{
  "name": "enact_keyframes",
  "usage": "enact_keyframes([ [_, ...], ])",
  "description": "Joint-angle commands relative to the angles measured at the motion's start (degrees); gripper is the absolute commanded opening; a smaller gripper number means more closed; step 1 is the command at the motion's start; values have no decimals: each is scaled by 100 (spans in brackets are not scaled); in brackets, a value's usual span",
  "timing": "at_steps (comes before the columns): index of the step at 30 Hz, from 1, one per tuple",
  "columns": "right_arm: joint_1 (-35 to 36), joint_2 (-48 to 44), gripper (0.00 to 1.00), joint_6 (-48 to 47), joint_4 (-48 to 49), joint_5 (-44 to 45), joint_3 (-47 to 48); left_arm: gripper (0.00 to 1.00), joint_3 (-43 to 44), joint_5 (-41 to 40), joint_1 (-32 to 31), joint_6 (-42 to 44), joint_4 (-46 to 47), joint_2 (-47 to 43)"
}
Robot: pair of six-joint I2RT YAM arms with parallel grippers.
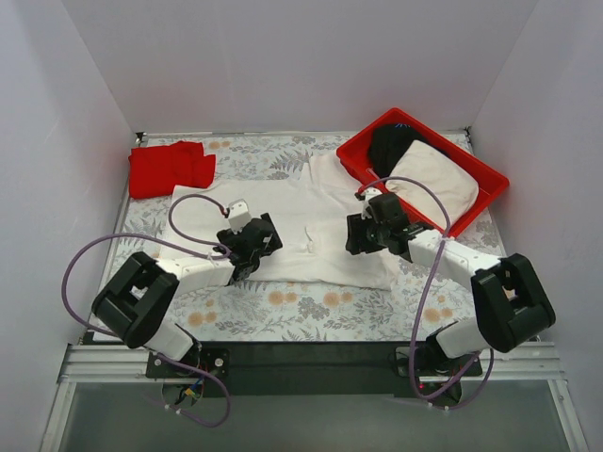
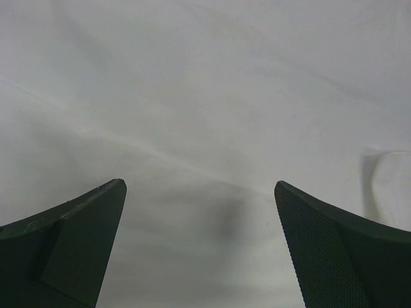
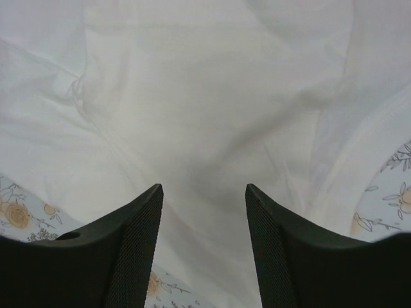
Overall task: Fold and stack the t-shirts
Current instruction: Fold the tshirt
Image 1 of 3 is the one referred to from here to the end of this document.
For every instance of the red folded t shirt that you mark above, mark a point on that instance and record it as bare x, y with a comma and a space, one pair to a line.
155, 171

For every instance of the cream folded t shirt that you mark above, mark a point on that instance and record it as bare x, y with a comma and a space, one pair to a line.
456, 189

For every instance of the black t shirt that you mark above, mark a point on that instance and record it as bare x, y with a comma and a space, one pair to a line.
389, 143

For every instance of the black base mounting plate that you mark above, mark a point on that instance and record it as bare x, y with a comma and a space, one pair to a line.
307, 368

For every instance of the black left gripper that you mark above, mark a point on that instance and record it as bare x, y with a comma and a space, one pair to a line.
268, 234

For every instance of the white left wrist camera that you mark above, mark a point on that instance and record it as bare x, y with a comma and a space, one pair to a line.
238, 215

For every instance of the red plastic bin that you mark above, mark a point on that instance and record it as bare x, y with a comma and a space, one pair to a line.
353, 157

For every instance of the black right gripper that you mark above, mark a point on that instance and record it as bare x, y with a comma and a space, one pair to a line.
355, 234

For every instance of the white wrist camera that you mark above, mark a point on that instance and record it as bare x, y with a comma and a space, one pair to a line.
369, 193
238, 215

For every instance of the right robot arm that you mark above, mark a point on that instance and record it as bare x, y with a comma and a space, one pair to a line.
511, 305

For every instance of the white t shirt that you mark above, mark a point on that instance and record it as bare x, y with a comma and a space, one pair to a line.
310, 215

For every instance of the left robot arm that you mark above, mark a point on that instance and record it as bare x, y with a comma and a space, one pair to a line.
134, 303

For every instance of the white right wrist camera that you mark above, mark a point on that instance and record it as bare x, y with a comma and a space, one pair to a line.
369, 193

